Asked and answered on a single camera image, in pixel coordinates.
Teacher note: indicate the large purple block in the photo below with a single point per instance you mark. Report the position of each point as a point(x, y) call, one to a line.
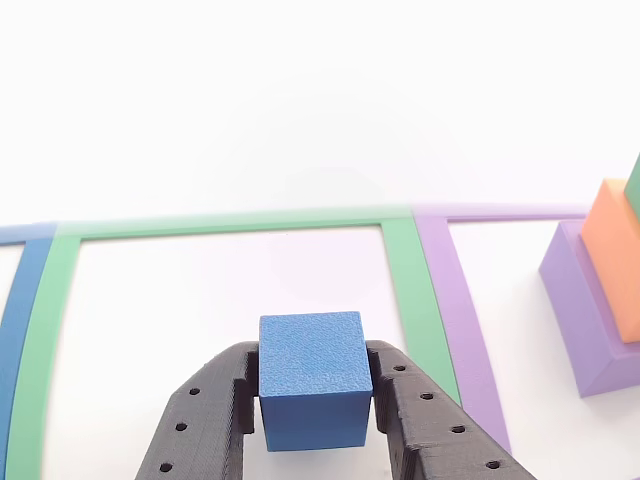
point(585, 340)

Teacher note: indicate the purple tape square frame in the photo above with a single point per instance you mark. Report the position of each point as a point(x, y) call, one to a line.
point(455, 310)

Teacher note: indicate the green block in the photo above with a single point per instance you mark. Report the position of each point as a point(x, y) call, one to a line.
point(635, 187)

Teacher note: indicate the small blue cube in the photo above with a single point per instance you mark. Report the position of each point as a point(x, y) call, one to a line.
point(310, 360)

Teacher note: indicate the green tape square frame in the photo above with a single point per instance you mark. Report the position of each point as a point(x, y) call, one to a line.
point(415, 290)

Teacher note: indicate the orange block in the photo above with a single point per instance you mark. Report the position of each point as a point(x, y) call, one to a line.
point(615, 260)

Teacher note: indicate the blue tape square frame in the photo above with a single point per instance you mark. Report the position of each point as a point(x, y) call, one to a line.
point(20, 310)

